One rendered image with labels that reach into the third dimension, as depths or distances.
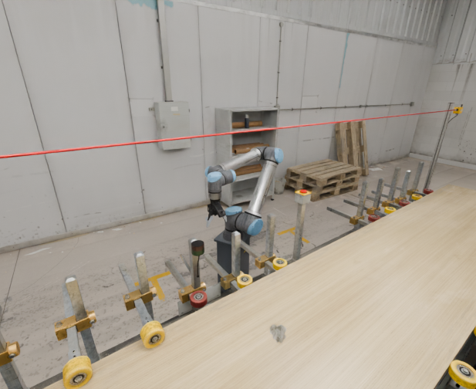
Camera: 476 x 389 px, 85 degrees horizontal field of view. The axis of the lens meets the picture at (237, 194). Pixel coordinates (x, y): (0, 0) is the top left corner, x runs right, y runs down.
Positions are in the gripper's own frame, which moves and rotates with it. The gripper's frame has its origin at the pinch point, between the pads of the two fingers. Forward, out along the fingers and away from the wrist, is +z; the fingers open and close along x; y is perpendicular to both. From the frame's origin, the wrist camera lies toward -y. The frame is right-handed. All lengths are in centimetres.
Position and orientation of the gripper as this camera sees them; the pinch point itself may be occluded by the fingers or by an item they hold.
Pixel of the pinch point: (217, 225)
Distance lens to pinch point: 180.6
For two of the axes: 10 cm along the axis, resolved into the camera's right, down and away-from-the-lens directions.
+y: -5.3, -3.2, 7.9
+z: 0.0, 9.3, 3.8
